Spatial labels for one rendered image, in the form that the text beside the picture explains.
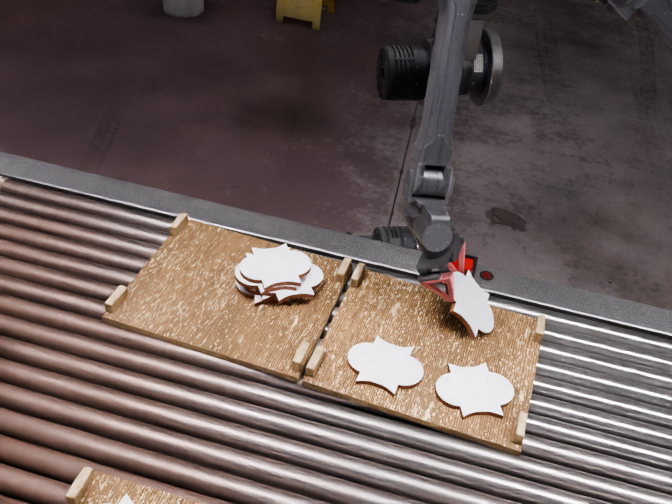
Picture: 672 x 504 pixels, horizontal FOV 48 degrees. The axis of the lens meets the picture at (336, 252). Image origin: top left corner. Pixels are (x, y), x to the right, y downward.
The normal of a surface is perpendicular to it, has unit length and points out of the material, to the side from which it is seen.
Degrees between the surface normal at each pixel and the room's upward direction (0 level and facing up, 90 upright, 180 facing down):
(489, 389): 0
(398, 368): 0
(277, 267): 0
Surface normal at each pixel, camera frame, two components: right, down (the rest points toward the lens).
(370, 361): 0.08, -0.76
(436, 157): 0.21, 0.36
